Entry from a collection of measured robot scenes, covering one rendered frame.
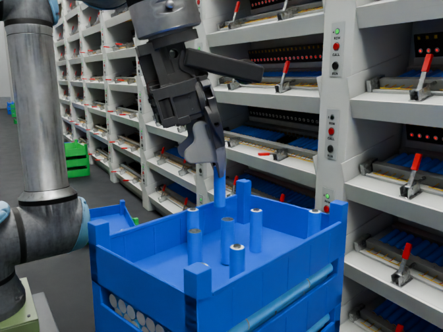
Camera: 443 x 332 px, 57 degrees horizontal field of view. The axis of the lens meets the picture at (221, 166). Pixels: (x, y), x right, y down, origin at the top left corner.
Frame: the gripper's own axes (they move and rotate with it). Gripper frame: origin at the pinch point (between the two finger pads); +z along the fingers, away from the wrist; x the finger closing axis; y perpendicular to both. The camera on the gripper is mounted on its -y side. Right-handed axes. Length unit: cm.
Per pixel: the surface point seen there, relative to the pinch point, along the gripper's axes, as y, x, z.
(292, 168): -29, -42, 20
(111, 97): 8, -229, -2
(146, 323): 16.9, 15.2, 10.5
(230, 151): -22, -75, 19
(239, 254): 4.7, 17.6, 5.2
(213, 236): 3.9, -1.6, 11.4
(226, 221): 3.4, 9.0, 4.8
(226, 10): -39, -94, -28
